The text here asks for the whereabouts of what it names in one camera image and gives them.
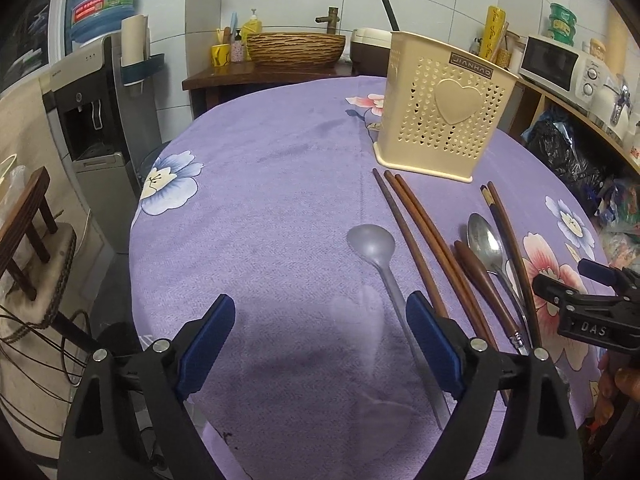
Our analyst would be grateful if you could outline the right hand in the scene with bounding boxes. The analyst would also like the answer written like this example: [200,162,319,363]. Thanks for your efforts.
[594,352,640,425]

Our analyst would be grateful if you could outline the paper cup stack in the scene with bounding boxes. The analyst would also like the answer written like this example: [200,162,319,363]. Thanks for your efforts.
[120,14,148,67]

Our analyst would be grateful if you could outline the white microwave oven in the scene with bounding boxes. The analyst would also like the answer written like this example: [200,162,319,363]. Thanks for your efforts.
[518,36,613,110]

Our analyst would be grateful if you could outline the beige perforated utensil holder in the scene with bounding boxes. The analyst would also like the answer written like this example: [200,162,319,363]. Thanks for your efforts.
[373,32,518,183]

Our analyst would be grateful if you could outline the wooden shelf unit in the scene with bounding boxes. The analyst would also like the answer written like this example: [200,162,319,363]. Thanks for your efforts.
[501,78,639,177]

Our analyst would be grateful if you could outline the white kettle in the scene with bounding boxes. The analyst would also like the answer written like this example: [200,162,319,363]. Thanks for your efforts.
[589,75,630,138]

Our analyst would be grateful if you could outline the wooden handled spoon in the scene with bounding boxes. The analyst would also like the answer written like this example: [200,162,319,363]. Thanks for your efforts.
[454,240,528,356]

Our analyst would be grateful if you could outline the dark chopstick gold band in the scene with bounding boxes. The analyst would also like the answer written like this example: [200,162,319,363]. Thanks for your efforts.
[480,181,527,284]

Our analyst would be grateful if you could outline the yellow soap bottle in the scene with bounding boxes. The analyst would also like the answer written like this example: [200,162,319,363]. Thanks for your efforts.
[240,9,262,44]

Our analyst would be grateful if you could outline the shiny steel spoon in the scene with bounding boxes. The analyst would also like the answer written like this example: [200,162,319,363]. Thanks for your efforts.
[466,212,530,356]

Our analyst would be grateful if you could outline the wooden chair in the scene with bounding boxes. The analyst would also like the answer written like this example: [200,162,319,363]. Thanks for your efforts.
[1,167,99,353]

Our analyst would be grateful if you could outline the dark wooden counter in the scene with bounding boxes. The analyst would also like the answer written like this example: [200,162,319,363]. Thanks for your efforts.
[182,62,355,118]

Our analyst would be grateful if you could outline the purple floral tablecloth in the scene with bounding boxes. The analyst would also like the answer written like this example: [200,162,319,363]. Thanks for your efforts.
[128,75,614,480]

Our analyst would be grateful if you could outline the yellow mug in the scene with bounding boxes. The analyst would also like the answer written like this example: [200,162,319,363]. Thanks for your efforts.
[210,44,231,67]

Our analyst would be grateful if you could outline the woven basket sink bowl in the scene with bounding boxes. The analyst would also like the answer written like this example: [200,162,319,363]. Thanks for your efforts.
[246,32,346,67]

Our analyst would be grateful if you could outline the brown wooden chopstick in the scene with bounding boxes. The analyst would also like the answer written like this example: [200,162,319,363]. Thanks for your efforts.
[383,169,501,351]
[371,168,450,320]
[487,181,542,347]
[394,173,494,334]

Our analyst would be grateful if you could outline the yellow chopstick package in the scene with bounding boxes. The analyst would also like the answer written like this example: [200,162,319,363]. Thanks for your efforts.
[480,6,506,61]

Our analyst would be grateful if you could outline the bronze faucet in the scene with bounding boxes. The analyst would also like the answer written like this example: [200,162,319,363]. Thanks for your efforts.
[314,6,340,35]

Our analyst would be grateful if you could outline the black garbage bag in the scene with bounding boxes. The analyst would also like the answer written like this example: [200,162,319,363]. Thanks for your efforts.
[521,106,606,209]

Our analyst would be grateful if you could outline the colourful filled plastic bag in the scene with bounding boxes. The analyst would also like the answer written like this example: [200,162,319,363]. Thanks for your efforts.
[597,178,639,272]

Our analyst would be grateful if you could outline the green instant noodle cups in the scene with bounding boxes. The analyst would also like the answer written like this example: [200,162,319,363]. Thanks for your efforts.
[546,3,577,47]

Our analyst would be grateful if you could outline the water dispenser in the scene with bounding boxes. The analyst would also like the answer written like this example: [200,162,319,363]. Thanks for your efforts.
[49,32,162,254]

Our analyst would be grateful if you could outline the white rice cooker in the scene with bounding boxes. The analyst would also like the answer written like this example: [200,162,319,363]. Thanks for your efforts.
[349,27,392,77]

